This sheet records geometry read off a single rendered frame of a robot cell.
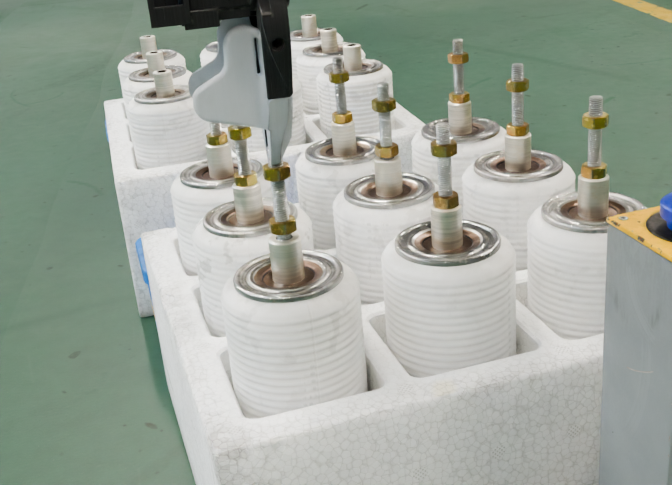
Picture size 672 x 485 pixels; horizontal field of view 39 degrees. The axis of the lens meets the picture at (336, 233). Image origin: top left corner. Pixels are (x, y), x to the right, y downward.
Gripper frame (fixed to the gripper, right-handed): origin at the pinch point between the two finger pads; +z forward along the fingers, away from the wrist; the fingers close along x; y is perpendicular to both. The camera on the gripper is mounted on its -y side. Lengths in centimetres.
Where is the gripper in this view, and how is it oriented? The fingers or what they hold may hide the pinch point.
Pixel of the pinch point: (282, 139)
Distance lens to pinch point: 61.0
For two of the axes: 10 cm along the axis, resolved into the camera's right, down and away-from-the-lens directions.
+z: 0.8, 9.1, 4.0
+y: -9.8, 1.5, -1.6
